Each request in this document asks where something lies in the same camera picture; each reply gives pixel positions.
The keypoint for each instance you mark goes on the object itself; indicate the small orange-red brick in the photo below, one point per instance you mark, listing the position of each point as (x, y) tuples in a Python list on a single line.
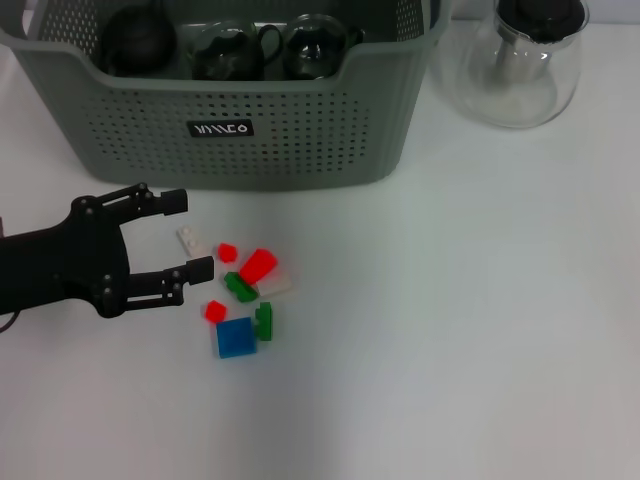
[(227, 252), (216, 311)]

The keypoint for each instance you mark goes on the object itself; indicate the dark round clay teapot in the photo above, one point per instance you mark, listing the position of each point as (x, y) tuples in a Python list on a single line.
[(140, 42)]

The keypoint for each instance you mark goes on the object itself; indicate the grey-green perforated storage bin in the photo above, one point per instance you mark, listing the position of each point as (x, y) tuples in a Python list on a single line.
[(310, 150)]

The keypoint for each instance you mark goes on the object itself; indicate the tiny white brick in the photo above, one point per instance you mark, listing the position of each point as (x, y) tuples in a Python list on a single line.
[(192, 241)]

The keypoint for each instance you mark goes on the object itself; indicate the orange-red sloped brick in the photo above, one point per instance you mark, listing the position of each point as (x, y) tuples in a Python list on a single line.
[(257, 265)]

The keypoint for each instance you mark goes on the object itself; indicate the green toy brick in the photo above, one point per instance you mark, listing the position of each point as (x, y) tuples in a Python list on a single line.
[(265, 322), (239, 287)]

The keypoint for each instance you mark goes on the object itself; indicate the blue square brick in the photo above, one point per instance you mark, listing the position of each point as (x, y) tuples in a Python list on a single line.
[(236, 339)]

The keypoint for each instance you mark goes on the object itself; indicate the glass teacup with black base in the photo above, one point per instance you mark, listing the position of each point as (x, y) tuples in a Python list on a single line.
[(225, 50), (315, 47)]

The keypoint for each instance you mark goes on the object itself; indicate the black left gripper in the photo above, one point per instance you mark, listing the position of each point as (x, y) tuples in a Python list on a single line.
[(70, 265)]

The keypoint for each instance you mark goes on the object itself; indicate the glass teapot with black lid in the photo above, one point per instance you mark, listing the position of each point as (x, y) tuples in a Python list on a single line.
[(520, 85)]

